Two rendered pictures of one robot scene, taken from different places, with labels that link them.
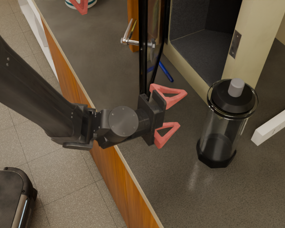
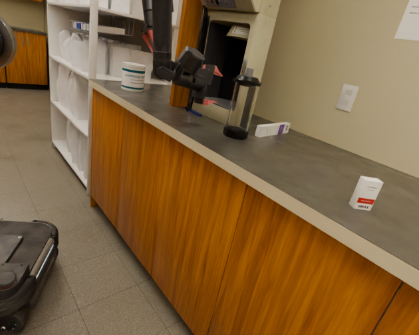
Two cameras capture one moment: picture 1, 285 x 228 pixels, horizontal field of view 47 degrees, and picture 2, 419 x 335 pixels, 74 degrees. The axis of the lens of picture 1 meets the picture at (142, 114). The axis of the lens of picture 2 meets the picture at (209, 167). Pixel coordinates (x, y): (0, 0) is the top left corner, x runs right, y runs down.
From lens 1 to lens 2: 0.77 m
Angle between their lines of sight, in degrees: 32
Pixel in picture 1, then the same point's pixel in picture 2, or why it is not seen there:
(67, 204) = (86, 266)
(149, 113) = (204, 74)
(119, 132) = (195, 55)
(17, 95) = not seen: outside the picture
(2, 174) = (31, 224)
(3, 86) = not seen: outside the picture
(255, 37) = (253, 66)
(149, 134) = (203, 88)
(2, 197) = (29, 239)
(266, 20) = (259, 56)
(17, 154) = not seen: hidden behind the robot
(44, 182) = (64, 250)
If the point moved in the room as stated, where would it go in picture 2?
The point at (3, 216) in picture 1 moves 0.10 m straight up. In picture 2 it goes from (28, 252) to (27, 234)
